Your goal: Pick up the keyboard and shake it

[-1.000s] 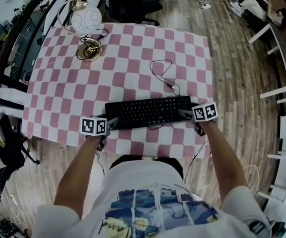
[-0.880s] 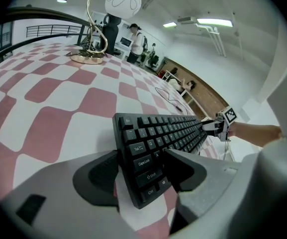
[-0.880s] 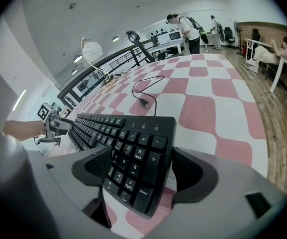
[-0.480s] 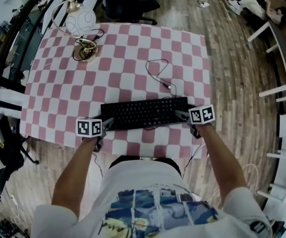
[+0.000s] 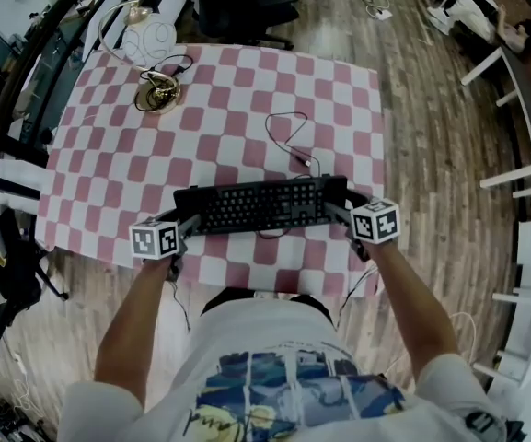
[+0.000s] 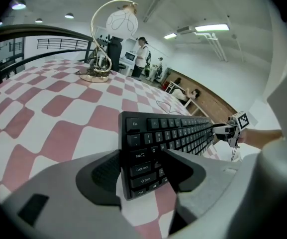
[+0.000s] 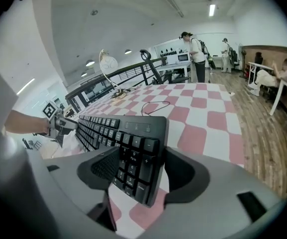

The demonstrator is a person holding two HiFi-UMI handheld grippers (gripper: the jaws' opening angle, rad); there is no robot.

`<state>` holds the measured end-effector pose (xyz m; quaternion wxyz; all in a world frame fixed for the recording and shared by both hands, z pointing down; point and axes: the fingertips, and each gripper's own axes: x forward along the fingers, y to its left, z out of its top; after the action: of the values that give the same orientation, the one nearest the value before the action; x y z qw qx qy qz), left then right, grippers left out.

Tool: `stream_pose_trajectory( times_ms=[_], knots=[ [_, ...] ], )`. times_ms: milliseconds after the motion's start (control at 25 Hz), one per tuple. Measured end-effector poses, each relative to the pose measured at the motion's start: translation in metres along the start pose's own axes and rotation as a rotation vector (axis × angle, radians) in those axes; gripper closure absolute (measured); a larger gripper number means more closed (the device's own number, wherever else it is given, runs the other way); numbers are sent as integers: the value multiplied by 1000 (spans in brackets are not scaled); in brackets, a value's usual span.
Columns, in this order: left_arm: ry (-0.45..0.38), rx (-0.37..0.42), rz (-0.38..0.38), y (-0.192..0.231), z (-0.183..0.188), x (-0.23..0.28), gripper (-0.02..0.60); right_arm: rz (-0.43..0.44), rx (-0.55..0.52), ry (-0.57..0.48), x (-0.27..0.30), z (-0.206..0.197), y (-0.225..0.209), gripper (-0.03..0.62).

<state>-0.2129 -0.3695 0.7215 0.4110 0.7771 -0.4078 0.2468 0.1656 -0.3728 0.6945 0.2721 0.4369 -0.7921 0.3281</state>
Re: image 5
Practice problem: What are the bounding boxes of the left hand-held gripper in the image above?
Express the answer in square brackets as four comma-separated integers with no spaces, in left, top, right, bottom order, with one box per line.
[129,207,202,262]

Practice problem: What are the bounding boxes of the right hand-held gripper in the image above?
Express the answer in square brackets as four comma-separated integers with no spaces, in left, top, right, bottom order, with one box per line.
[324,190,402,262]

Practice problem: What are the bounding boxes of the black keyboard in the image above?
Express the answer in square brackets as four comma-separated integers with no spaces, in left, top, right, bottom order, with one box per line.
[172,175,349,237]

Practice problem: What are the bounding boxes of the person's right forearm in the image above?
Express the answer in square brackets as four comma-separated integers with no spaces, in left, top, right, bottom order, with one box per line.
[368,241,462,393]

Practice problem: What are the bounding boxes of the person's left forearm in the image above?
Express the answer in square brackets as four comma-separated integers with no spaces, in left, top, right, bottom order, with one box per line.
[93,255,177,413]

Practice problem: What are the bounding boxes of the pink white checkered tablecloth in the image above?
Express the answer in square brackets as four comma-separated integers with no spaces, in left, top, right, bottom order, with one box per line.
[34,43,388,297]

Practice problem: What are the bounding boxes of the person's black trousers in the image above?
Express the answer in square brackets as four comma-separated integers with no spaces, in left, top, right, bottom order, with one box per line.
[199,286,338,329]

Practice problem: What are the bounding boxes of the gold globe desk lamp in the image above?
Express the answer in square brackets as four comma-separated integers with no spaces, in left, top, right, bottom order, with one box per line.
[98,0,183,117]

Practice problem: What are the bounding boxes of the white printed t-shirt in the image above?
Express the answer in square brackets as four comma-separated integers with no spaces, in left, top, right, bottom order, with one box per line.
[57,292,510,442]

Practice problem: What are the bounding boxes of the black office chair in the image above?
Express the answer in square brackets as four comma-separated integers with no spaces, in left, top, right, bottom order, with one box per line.
[0,209,71,366]
[190,0,301,51]

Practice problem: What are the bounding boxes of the black railing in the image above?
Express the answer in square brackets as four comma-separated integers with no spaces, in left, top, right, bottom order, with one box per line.
[0,0,105,188]

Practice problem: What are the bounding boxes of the black keyboard cable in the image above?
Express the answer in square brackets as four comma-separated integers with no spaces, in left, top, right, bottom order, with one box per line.
[258,110,324,239]

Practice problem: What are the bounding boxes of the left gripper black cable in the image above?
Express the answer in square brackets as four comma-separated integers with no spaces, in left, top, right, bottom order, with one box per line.
[167,264,192,333]

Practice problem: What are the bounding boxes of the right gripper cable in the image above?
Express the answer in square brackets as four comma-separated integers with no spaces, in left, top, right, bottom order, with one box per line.
[336,264,381,331]

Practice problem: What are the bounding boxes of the black lamp cable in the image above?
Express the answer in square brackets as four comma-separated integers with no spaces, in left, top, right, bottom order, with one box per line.
[138,52,195,87]

